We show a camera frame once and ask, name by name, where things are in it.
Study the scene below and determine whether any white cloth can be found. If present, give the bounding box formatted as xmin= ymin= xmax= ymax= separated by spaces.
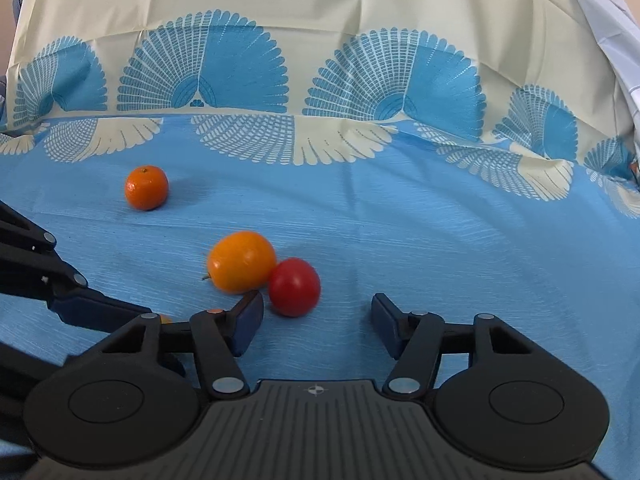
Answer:
xmin=552 ymin=0 xmax=640 ymax=173

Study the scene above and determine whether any blue cream printed blanket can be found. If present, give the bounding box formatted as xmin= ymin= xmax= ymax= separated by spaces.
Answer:
xmin=0 ymin=0 xmax=640 ymax=466

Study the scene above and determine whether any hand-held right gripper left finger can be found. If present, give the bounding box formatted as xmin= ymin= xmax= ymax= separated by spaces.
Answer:
xmin=100 ymin=291 xmax=264 ymax=401

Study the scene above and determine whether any smooth orange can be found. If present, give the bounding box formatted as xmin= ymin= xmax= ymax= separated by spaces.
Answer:
xmin=202 ymin=230 xmax=277 ymax=295

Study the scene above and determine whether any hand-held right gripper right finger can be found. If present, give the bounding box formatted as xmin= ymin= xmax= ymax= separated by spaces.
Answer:
xmin=371 ymin=293 xmax=541 ymax=397

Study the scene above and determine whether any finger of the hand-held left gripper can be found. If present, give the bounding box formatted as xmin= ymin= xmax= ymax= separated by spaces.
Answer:
xmin=0 ymin=344 xmax=71 ymax=443
xmin=0 ymin=200 xmax=152 ymax=334

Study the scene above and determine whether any red round fruit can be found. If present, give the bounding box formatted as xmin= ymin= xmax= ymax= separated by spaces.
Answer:
xmin=268 ymin=257 xmax=321 ymax=318

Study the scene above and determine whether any small tangerine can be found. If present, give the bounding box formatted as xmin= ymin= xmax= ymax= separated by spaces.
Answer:
xmin=125 ymin=165 xmax=170 ymax=212

